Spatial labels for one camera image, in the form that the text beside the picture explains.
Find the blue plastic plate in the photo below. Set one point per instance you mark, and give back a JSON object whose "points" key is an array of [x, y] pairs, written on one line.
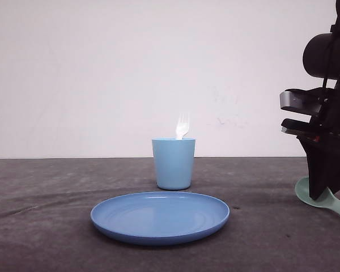
{"points": [[160, 218]]}

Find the white plastic fork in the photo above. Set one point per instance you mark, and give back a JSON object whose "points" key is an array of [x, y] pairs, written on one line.
{"points": [[182, 127]]}

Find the mint green plastic spoon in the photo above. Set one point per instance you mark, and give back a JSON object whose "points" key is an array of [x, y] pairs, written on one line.
{"points": [[327, 200]]}

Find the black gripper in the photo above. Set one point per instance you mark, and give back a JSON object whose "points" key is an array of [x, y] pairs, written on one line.
{"points": [[320, 139]]}

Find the light blue plastic cup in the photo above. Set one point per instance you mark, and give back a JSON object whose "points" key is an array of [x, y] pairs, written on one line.
{"points": [[173, 159]]}

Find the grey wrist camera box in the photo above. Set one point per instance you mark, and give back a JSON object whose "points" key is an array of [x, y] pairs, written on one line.
{"points": [[299, 102]]}

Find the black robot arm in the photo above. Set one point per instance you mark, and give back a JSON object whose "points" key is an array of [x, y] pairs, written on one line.
{"points": [[321, 57]]}

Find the dark grey table cloth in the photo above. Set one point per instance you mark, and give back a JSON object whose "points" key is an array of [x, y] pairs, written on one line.
{"points": [[45, 224]]}

